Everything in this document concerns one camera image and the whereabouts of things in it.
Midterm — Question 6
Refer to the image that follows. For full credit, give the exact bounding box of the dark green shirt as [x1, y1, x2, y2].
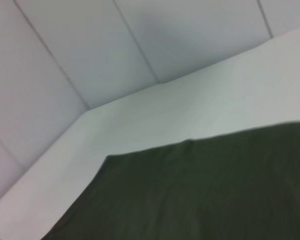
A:
[39, 119, 300, 240]

